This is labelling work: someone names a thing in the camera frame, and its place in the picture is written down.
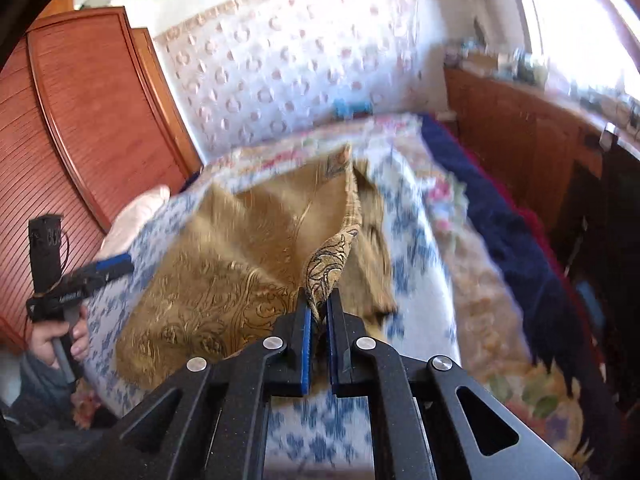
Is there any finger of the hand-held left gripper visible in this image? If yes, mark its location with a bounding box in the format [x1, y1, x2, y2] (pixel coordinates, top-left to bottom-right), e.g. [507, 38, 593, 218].
[94, 253, 136, 282]

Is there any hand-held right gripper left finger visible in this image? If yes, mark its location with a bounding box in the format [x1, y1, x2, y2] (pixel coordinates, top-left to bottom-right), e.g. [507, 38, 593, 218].
[70, 289, 321, 480]

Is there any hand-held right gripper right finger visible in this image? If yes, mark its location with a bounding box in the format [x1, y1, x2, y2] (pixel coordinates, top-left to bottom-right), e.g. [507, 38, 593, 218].
[326, 291, 580, 480]

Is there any golden patterned shirt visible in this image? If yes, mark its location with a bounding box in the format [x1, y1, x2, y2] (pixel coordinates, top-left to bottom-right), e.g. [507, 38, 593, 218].
[116, 144, 401, 392]

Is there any person's left forearm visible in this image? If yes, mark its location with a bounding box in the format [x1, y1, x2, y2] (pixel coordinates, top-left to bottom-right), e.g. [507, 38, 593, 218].
[14, 352, 77, 413]

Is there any person's left hand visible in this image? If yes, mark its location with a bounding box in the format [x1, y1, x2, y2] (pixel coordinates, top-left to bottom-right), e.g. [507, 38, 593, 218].
[29, 305, 94, 372]

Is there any pale pink cloth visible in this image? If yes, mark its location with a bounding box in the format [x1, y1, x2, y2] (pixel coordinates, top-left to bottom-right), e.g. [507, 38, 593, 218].
[99, 185, 172, 257]

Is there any wooden slatted wardrobe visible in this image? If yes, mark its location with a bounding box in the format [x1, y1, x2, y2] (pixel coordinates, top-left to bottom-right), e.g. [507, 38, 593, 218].
[0, 6, 204, 357]

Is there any pink floral quilt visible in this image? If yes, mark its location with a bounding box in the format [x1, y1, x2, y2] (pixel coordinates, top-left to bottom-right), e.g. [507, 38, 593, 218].
[200, 111, 608, 480]

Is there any navy blue blanket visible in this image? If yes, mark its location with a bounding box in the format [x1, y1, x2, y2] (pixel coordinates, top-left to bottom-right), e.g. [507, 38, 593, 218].
[419, 112, 623, 413]

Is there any light blue plastic bag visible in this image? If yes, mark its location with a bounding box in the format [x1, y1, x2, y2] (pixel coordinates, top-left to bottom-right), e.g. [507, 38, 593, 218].
[331, 97, 374, 119]

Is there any long wooden cabinet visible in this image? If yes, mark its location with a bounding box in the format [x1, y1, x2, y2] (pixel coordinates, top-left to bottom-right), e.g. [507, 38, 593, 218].
[442, 66, 640, 266]

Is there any wooden framed window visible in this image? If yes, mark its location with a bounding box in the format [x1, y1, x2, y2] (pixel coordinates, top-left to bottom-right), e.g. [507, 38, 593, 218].
[505, 0, 640, 128]

